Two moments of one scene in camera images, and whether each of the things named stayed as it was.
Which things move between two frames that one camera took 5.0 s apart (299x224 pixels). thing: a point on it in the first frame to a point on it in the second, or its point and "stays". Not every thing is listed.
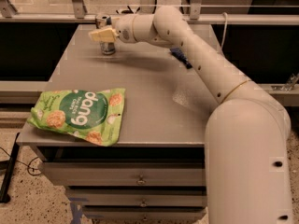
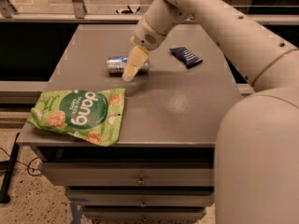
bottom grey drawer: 112,214 stays
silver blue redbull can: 105,21 to 116,66
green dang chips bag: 94,115 stays
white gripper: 124,28 to 146,36
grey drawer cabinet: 157,174 stays
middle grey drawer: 139,197 stays
